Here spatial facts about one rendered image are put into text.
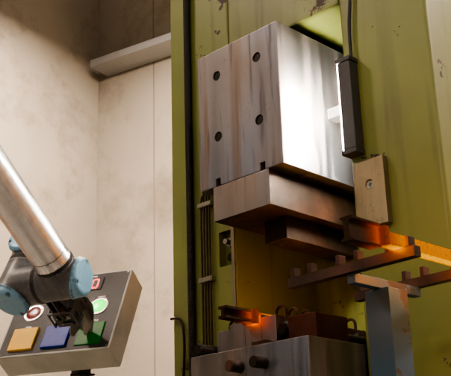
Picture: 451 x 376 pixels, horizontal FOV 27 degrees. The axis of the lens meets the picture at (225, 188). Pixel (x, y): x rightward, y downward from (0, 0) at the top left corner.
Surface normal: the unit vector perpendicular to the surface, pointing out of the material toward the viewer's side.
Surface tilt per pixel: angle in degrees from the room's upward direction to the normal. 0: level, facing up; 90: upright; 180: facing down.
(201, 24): 90
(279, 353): 90
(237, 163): 90
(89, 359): 150
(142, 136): 90
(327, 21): 180
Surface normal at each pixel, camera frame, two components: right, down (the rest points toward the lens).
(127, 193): -0.54, -0.26
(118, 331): 0.94, -0.14
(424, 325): -0.70, -0.22
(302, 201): 0.71, -0.26
